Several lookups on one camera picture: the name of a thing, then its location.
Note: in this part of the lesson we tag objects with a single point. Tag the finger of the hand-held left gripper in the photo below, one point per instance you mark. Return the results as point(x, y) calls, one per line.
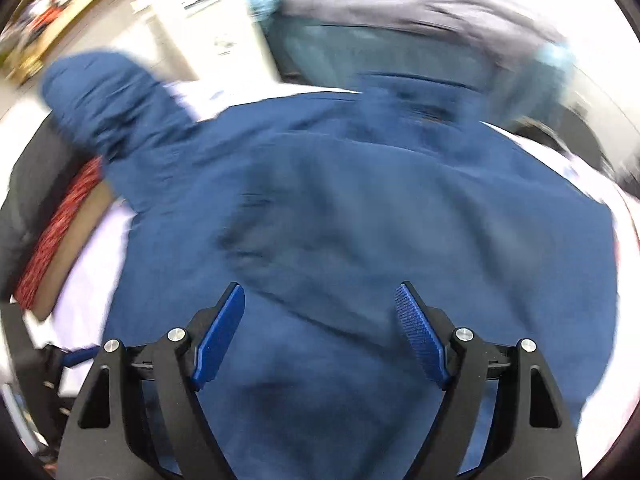
point(80, 356)

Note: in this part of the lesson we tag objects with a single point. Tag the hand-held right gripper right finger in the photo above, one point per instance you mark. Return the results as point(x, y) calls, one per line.
point(420, 335)

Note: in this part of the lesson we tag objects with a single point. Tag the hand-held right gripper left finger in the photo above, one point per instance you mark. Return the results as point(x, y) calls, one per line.
point(220, 335)

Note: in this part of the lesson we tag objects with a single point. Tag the navy blue garment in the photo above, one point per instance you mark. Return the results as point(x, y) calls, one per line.
point(350, 200)

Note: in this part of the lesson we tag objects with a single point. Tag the tan folded cloth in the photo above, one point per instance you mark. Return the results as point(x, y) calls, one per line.
point(85, 240)

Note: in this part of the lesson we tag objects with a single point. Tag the red floral cloth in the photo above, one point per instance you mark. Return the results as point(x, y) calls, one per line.
point(60, 230)

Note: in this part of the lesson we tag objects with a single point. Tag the black quilted jacket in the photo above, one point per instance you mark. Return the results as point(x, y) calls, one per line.
point(30, 200)

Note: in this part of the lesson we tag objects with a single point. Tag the teal bedding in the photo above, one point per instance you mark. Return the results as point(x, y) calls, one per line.
point(320, 60)

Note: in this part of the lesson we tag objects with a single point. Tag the white machine with screen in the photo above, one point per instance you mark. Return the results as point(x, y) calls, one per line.
point(220, 30)

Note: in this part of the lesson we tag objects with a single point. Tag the grey quilt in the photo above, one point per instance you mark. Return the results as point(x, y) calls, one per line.
point(400, 10)

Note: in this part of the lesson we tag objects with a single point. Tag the wooden wall shelf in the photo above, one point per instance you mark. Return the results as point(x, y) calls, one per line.
point(65, 5)

